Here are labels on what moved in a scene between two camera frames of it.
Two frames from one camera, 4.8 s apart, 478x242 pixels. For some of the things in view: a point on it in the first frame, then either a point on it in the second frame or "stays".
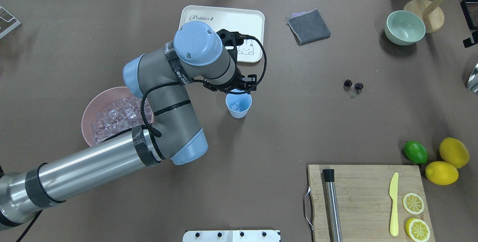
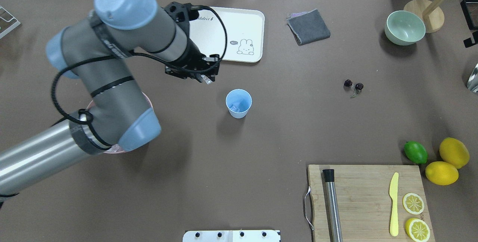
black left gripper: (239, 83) to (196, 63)
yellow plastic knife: (393, 192) stays
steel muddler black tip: (333, 214) stays
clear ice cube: (233, 106) stays
